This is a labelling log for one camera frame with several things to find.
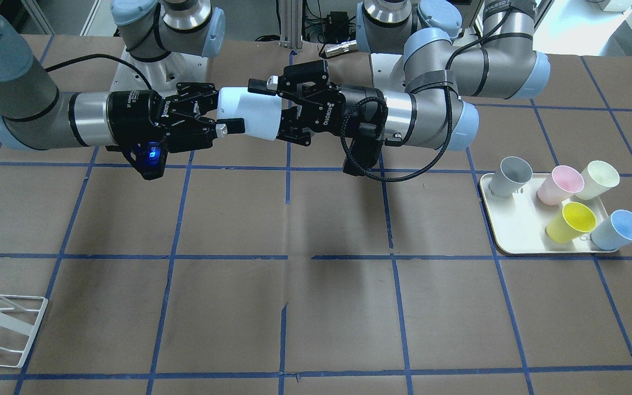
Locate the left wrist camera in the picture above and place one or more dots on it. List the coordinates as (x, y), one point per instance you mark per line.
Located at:
(365, 147)

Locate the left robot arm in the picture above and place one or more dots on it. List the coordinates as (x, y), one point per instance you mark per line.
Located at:
(431, 77)

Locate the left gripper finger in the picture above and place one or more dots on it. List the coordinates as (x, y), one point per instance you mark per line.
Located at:
(299, 82)
(295, 125)

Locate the grey cup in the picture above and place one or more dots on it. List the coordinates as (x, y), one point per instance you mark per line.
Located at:
(512, 174)

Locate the blue cup on tray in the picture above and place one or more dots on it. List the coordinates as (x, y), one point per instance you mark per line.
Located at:
(614, 232)

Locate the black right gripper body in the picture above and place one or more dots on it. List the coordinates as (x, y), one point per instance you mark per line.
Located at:
(133, 116)

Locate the yellow cup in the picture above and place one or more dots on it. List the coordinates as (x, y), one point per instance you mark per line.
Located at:
(574, 220)

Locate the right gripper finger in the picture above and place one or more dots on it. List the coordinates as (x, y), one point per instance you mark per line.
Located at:
(191, 135)
(195, 99)

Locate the pale green cup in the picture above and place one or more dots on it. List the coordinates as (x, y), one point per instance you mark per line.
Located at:
(599, 177)

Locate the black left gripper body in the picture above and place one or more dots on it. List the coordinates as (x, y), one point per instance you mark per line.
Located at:
(355, 108)

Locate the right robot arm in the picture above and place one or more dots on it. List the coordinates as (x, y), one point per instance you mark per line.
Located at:
(36, 114)

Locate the pink cup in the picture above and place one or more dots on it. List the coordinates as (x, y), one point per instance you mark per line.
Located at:
(561, 184)

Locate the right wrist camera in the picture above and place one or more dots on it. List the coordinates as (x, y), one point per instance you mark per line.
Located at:
(148, 159)

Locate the beige tray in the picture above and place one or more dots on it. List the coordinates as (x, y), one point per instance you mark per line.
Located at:
(519, 222)

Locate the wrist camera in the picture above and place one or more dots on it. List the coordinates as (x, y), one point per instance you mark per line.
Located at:
(148, 159)
(365, 147)

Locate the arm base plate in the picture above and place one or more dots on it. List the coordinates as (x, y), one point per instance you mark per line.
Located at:
(163, 75)
(387, 72)

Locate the light blue cup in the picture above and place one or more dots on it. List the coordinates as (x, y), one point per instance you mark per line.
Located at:
(249, 112)

